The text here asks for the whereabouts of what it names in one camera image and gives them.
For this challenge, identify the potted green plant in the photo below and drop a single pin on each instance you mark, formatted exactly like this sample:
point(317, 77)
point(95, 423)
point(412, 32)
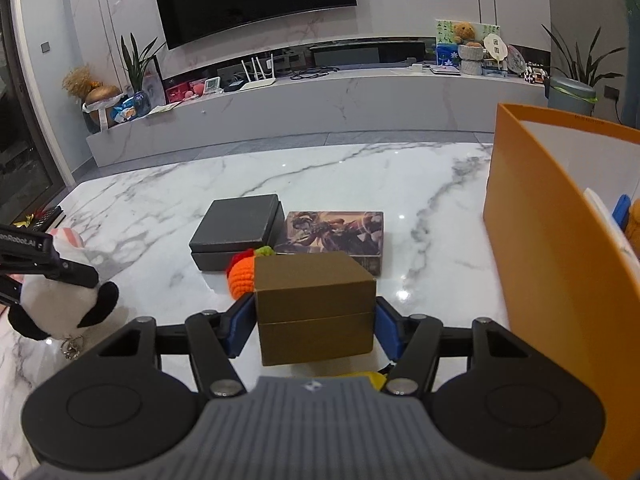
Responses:
point(137, 60)
point(584, 67)

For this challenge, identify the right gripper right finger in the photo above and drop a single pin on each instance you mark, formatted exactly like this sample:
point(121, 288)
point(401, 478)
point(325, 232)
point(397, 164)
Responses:
point(411, 344)

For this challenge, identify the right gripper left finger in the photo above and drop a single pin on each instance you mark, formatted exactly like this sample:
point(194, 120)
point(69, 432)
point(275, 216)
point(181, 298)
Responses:
point(215, 339)

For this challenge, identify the potted green plant left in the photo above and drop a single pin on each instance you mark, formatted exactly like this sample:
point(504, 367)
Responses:
point(137, 60)

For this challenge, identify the marble tv console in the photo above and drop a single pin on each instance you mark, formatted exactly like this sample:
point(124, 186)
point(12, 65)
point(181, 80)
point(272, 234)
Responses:
point(379, 99)

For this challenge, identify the potted green plant right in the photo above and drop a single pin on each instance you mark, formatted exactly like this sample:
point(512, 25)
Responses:
point(584, 67)

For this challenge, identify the orange crochet fruit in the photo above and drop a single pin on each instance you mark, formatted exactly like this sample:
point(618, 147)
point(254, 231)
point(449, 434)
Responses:
point(240, 272)

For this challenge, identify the small teddy bear decoration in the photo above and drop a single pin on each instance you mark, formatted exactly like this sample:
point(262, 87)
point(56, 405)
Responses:
point(465, 34)

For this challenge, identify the white wifi router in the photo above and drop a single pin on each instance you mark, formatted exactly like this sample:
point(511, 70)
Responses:
point(259, 72)

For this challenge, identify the dark grey square box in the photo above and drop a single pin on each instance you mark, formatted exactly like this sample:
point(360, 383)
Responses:
point(233, 225)

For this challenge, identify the brown cardboard box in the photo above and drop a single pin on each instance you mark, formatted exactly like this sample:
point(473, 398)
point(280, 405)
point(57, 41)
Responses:
point(313, 307)

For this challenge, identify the grey trash bin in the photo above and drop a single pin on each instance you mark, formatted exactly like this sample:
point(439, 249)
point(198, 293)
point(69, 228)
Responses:
point(570, 95)

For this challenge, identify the panda plush keychain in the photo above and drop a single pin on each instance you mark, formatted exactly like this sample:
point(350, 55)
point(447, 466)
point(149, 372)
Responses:
point(55, 311)

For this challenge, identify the orange storage box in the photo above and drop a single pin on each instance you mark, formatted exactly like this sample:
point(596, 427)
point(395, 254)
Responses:
point(570, 287)

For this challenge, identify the illustrated card box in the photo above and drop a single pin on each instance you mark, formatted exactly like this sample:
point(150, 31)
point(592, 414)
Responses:
point(359, 234)

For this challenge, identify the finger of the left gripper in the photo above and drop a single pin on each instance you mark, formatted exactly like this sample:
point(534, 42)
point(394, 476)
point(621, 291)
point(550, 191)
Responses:
point(74, 273)
point(10, 291)

